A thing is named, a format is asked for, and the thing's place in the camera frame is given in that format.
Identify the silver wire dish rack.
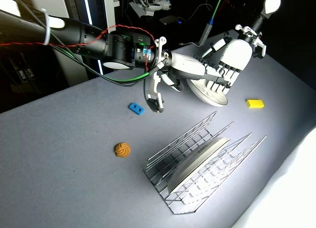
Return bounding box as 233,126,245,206
143,111,267,215

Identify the plain white plate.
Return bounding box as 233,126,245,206
186,78,229,107

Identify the blue block with two holes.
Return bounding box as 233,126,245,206
128,102,145,115

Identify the yellow rectangular block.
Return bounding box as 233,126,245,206
245,99,265,109

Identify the green cable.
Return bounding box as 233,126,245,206
209,0,227,25

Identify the grey power bank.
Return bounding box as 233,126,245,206
159,15,179,26

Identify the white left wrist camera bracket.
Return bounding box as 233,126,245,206
234,24,268,59

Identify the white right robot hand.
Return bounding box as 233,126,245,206
159,51,230,92

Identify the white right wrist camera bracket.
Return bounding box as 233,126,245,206
144,37,168,113

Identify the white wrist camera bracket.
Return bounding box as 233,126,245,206
234,24,268,59
144,37,168,113

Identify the orange swirl cookie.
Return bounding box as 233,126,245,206
114,142,131,158

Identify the white robot part on bench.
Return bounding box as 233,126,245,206
129,0,172,17

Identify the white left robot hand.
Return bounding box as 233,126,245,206
201,37,253,94

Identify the grey cable adapter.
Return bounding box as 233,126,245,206
179,22,214,47

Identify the white plate with stained centre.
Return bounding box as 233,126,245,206
166,137,232,194

